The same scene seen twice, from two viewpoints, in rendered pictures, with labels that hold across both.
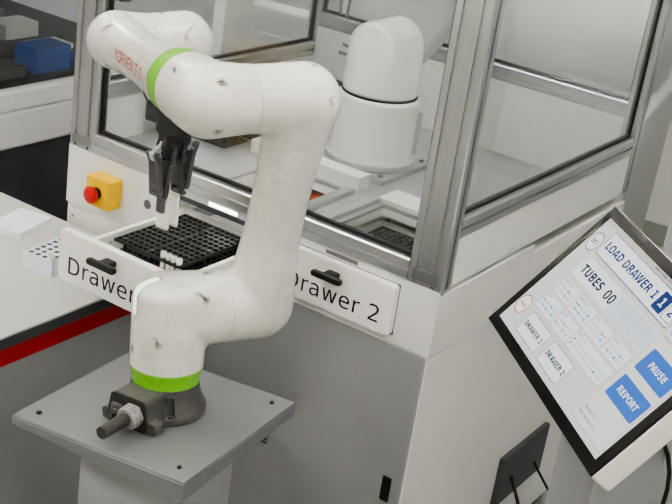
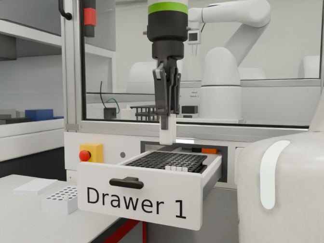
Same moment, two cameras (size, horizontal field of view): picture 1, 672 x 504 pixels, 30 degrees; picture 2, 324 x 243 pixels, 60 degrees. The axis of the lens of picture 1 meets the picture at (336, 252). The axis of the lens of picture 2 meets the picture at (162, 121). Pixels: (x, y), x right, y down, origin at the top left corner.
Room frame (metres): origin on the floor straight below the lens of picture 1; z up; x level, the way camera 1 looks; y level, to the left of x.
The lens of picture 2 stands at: (1.65, 0.47, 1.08)
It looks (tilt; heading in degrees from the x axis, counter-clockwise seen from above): 5 degrees down; 350
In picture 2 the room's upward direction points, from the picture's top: straight up
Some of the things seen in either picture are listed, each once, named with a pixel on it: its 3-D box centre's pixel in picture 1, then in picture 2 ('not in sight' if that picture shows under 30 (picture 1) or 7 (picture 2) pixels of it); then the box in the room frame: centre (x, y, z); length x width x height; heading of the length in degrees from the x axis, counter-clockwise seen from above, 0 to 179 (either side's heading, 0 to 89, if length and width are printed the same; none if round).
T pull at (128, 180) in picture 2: (105, 264); (128, 182); (2.22, 0.44, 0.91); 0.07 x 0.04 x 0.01; 58
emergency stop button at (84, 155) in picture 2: (92, 194); (85, 155); (2.64, 0.57, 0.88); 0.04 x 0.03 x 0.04; 58
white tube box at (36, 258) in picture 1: (56, 255); (67, 198); (2.49, 0.61, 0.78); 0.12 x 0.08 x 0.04; 154
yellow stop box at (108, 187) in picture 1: (102, 191); (90, 154); (2.67, 0.55, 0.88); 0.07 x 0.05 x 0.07; 58
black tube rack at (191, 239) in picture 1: (180, 252); (167, 171); (2.41, 0.32, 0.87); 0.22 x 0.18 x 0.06; 148
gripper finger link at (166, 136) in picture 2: (163, 211); (166, 129); (2.29, 0.35, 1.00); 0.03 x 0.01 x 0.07; 59
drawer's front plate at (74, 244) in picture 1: (113, 275); (135, 193); (2.24, 0.43, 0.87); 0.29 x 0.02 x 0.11; 58
